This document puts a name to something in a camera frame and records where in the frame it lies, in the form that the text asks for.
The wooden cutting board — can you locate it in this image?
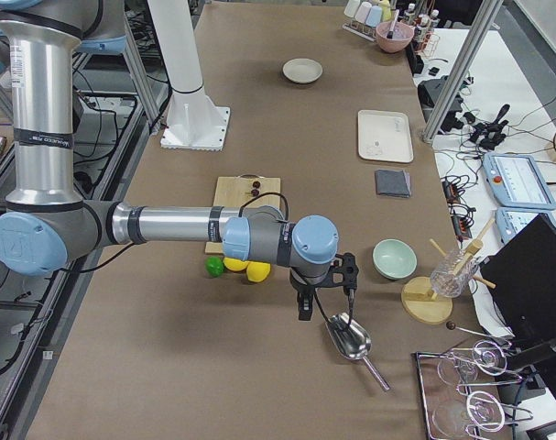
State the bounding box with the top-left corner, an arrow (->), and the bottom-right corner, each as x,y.
204,174 -> 281,255

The blue teach pendant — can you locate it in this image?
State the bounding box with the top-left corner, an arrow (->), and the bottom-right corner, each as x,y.
482,152 -> 556,211
495,207 -> 556,245

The yellow lemon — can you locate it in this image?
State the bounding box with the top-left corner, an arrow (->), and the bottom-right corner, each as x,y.
245,261 -> 271,283
223,257 -> 249,272

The wooden cup tree stand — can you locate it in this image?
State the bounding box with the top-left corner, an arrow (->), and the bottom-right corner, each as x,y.
401,218 -> 496,325

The cream round plate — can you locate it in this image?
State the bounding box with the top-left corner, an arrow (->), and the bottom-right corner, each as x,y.
282,58 -> 323,84

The pink bowl with ice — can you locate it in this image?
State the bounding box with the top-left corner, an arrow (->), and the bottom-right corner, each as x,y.
376,21 -> 414,53

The cream rabbit tray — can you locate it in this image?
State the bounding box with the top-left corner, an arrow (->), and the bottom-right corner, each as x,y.
357,110 -> 414,163

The mint green bowl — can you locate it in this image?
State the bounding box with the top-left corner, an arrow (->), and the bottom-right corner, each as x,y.
372,238 -> 417,281

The metal scoop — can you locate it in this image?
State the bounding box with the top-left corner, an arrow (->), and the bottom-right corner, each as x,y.
326,313 -> 391,392

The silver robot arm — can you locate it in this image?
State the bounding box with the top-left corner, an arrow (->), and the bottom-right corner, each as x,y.
0,1 -> 339,321

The aluminium frame post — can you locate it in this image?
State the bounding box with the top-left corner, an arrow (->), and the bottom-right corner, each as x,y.
422,0 -> 503,145

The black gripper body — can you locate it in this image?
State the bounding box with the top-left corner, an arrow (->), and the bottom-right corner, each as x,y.
289,269 -> 317,311

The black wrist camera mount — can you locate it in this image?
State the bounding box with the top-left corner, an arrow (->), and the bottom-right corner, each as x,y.
326,252 -> 359,296

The black monitor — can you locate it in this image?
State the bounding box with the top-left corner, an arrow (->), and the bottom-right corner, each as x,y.
479,213 -> 556,363

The grey folded cloth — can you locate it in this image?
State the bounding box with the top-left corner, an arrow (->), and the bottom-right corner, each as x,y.
375,169 -> 411,198

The clear glass cup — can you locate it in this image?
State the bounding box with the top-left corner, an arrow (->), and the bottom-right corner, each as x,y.
431,248 -> 478,298

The pastel cup rack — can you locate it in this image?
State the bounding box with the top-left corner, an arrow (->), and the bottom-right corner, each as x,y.
343,0 -> 391,41

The green lime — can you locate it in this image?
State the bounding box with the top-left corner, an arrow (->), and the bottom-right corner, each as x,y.
205,256 -> 224,278

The black wire glass rack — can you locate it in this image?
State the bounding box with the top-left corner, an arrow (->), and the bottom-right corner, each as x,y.
413,339 -> 534,439

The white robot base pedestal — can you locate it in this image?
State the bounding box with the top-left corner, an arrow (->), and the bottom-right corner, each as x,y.
148,0 -> 231,151

